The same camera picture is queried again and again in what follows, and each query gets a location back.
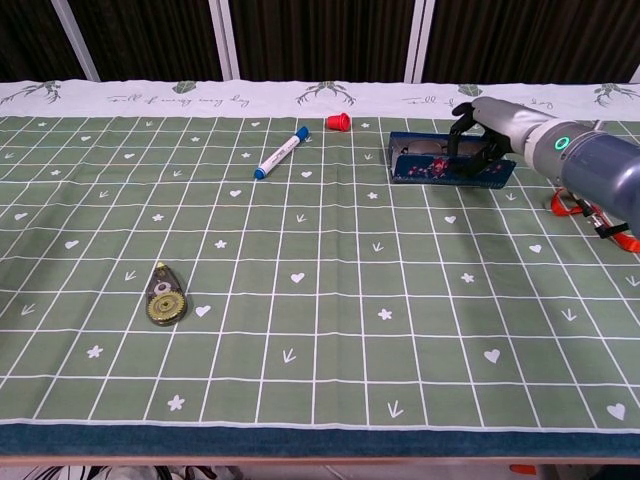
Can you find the white blue marker pen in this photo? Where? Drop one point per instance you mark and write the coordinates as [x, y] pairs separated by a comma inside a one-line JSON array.
[[280, 152]]

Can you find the olive correction tape dispenser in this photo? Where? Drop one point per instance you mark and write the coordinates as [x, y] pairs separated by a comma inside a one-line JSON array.
[[166, 305]]

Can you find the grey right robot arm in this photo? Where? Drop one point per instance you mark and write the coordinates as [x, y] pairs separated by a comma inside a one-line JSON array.
[[600, 165]]

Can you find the small red cap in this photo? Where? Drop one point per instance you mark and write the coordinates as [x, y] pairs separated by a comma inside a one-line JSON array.
[[338, 122]]

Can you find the green grid tablecloth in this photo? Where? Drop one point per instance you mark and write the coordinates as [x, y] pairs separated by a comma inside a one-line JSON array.
[[300, 300]]

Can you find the white partition post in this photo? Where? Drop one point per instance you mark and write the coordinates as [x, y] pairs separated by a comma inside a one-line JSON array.
[[75, 40], [225, 40], [419, 40], [636, 76]]

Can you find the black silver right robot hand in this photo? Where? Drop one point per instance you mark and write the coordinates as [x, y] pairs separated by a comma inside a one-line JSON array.
[[505, 120]]

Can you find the blue glasses case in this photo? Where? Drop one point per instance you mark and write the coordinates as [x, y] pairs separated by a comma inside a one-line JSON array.
[[425, 170]]

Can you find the small orange object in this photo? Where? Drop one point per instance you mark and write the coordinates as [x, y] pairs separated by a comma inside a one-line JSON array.
[[522, 469]]

